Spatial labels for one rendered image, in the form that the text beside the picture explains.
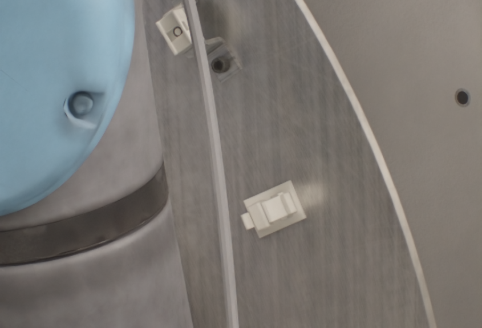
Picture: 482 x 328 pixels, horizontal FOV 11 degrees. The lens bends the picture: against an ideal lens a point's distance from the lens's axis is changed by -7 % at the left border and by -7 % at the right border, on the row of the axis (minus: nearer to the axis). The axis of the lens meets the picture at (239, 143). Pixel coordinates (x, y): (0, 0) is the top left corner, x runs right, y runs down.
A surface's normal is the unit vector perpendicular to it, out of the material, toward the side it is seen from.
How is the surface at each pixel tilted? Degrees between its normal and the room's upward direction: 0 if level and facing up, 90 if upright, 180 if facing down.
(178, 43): 90
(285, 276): 90
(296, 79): 90
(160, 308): 89
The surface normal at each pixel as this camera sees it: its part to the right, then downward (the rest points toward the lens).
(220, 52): -0.47, 0.17
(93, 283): 0.49, 0.19
